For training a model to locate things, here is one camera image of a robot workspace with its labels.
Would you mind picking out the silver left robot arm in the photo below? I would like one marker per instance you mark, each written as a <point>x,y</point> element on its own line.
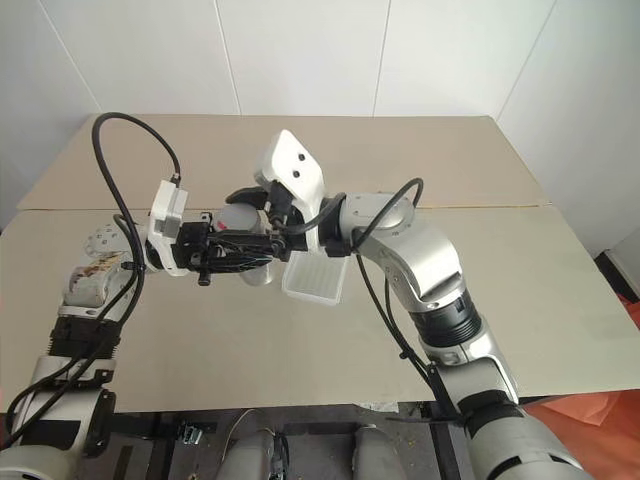
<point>87,285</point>

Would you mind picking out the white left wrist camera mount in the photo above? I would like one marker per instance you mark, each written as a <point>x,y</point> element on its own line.
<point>167,210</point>

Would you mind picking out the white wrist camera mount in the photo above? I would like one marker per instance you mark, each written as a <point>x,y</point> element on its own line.
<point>292,160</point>
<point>167,210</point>

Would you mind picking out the orange plastic sheet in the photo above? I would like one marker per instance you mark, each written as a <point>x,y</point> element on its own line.
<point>595,400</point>

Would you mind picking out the silver rounded robot leg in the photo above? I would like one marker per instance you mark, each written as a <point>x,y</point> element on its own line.
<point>377,452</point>
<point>255,452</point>

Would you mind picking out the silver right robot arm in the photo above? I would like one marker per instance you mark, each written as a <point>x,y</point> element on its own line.
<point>425,250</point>

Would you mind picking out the white plastic box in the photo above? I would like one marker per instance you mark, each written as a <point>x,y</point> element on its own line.
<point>315,277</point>

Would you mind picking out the small metal bracket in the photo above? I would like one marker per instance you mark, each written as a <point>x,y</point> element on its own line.
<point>191,433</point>

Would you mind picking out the black table frame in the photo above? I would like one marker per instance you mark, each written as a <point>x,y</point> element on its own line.
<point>150,425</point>

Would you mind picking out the clear jar with red label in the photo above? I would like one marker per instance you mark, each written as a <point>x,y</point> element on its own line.
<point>256,277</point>

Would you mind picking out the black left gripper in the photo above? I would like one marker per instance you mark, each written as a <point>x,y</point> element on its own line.
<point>192,245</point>

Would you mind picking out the dark grey object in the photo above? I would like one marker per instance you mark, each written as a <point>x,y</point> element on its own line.
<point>622,272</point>

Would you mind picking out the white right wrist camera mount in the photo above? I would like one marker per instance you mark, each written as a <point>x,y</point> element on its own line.
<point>292,160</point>

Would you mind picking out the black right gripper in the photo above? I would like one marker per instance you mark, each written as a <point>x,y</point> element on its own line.
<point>285,210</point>

